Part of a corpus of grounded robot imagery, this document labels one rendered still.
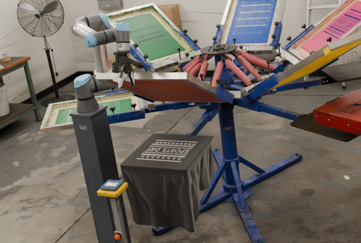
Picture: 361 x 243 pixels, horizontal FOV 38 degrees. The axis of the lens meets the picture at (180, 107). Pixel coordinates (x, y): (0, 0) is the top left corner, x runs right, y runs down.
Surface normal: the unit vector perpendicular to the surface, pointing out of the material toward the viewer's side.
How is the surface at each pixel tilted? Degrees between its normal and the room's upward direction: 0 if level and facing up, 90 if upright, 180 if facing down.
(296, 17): 90
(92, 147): 90
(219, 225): 0
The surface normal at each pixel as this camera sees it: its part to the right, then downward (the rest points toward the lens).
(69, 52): 0.91, 0.02
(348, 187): -0.13, -0.93
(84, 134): -0.50, 0.36
